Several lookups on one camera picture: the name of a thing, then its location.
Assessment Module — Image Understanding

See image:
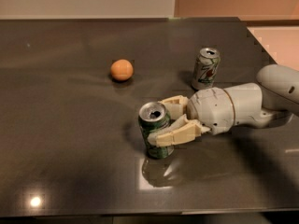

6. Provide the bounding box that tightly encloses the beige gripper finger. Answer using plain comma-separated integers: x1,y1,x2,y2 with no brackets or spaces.
147,115,210,147
161,95,189,119

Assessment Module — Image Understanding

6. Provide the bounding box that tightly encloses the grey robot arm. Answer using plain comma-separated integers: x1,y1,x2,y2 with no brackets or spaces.
148,64,299,147

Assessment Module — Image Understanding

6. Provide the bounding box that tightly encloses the green soda can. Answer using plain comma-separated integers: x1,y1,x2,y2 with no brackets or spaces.
138,102,174,159

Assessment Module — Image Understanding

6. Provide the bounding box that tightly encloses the white 7up can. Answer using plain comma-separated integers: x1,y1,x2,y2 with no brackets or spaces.
192,48,221,91

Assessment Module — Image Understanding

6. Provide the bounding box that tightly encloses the orange fruit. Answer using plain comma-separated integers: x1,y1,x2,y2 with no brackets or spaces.
110,59,134,81

